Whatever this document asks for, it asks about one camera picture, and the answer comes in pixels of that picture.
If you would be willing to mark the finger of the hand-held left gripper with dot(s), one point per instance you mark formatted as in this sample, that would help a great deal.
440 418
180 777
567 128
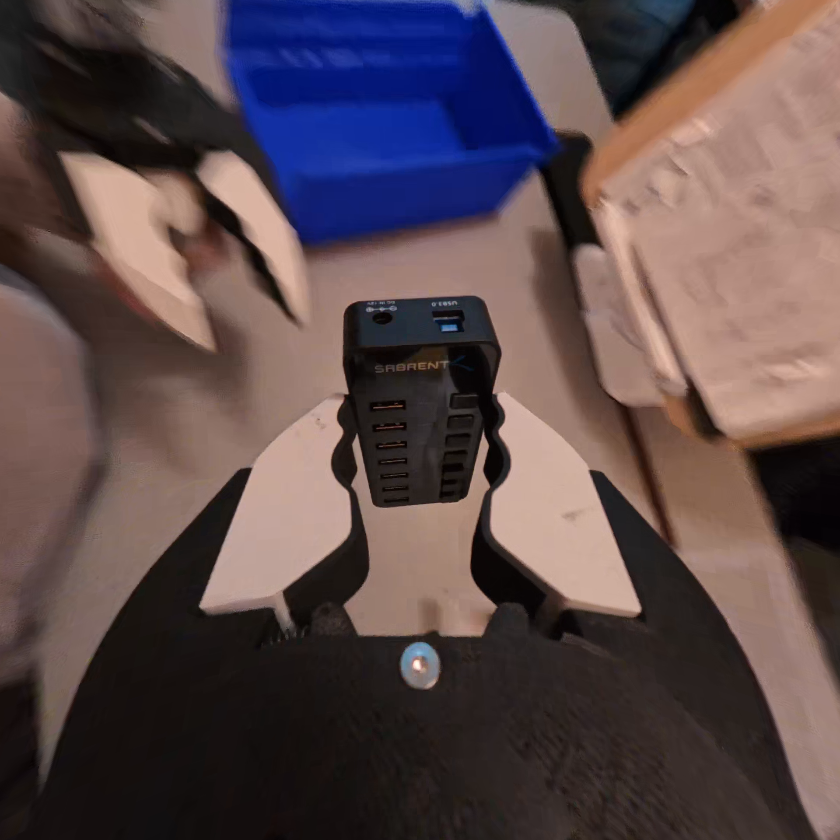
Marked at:
262 223
124 216

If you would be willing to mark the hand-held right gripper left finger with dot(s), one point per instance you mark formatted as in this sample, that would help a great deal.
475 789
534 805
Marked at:
289 518

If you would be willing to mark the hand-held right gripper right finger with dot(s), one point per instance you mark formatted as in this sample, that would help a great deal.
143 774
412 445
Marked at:
558 525

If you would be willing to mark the blue plastic bin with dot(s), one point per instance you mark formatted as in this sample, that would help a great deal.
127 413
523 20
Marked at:
394 164

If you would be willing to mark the glossy black USB hub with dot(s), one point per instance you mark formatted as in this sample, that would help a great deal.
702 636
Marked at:
420 367

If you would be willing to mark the black pad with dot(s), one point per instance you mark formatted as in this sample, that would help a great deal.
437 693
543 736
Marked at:
571 197

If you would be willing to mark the wooden clipboard with papers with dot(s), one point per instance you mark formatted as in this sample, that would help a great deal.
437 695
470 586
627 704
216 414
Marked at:
741 229

